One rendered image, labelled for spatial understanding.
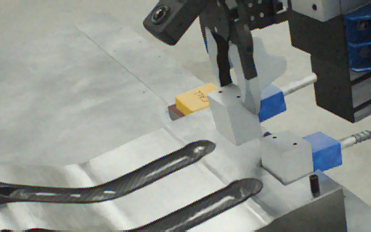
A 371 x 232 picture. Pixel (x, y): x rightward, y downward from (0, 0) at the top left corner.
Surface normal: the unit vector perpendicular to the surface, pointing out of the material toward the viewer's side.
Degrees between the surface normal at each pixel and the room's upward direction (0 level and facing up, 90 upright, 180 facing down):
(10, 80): 0
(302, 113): 0
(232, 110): 87
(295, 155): 85
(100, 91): 0
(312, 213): 90
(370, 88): 90
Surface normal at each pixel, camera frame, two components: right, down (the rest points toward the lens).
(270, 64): 0.43, 0.21
